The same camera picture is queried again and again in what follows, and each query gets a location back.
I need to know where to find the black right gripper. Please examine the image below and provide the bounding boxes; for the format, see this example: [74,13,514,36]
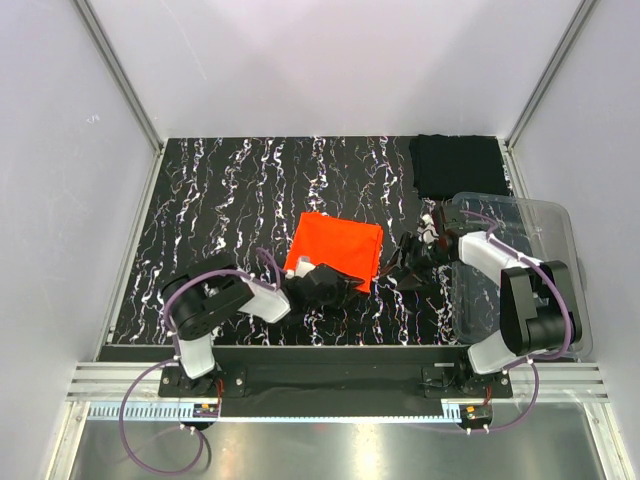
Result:
[379,232,454,292]

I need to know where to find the orange t shirt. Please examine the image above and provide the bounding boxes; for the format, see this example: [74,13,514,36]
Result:
[284,212,384,294]

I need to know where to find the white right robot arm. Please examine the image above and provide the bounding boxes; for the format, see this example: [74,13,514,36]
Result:
[380,202,583,397]

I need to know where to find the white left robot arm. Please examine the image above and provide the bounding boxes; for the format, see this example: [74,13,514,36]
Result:
[161,255,364,396]

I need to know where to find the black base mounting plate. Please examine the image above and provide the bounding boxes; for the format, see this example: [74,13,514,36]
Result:
[97,344,513,417]

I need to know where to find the folded black t shirt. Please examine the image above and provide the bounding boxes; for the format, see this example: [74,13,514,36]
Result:
[409,135,510,201]

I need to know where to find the clear plastic bin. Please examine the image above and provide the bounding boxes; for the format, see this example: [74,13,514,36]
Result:
[451,192,593,359]

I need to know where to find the right orange connector block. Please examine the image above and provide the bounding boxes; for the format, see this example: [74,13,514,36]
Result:
[464,405,492,420]

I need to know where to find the orange connector block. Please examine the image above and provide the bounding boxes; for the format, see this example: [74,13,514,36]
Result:
[464,405,492,420]
[193,403,219,418]

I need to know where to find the left orange connector block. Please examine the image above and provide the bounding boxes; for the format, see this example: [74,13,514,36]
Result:
[193,403,219,418]

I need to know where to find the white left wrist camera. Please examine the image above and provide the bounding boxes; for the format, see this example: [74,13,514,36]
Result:
[285,256,316,279]

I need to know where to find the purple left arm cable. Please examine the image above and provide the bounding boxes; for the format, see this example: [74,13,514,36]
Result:
[119,247,281,473]

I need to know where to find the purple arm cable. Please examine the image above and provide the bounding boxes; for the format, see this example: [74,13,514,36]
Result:
[119,247,281,473]
[459,208,576,434]

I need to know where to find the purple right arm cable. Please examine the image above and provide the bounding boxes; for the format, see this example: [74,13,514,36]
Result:
[459,208,576,434]

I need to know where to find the slotted cable duct rail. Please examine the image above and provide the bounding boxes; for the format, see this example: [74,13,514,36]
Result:
[89,400,461,424]

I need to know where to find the right aluminium frame post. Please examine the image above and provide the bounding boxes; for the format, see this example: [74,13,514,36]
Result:
[505,0,600,150]

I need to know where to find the aluminium frame post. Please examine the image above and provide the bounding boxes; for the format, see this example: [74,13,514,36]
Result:
[71,0,164,153]
[505,0,600,150]

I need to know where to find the left aluminium frame post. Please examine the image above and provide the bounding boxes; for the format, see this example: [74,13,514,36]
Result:
[71,0,164,153]

